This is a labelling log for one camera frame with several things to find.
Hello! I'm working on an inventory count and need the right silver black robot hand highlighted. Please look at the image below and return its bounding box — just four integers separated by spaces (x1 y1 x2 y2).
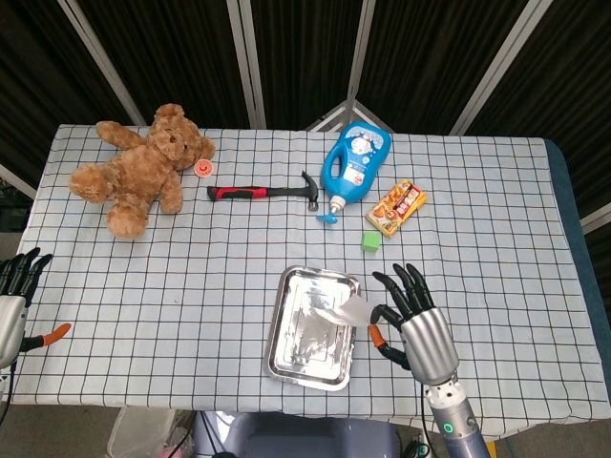
368 262 461 386

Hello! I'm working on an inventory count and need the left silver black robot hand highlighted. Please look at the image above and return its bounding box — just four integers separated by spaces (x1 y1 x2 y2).
0 246 73 369

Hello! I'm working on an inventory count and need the clear plastic bag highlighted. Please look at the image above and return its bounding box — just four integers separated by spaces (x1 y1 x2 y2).
310 294 378 329

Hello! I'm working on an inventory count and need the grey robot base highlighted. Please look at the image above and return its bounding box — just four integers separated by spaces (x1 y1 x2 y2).
191 410 401 458

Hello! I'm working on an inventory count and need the silver metal tray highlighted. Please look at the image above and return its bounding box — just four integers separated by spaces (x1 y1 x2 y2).
262 264 362 393

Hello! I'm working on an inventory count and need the checkered white tablecloth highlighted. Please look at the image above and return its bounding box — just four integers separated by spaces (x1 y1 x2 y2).
6 123 611 445

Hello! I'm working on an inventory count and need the yellow food package box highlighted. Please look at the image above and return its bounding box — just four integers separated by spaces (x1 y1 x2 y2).
365 178 429 240

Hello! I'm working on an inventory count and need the clear plastic bin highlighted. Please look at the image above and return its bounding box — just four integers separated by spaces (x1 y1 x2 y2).
106 406 177 458

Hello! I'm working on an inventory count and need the blue detergent bottle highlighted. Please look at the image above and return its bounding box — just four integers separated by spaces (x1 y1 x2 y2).
315 119 393 227

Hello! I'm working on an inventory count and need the brown teddy bear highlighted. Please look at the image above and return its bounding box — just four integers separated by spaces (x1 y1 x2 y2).
69 102 217 240

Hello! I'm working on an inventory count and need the red black claw hammer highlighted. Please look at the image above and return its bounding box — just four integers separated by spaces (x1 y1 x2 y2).
206 170 321 213

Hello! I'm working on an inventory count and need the folding screen partition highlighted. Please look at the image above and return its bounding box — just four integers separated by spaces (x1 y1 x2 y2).
0 0 611 235

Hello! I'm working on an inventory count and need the black cable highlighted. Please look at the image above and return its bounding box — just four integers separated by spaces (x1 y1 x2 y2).
0 357 20 430

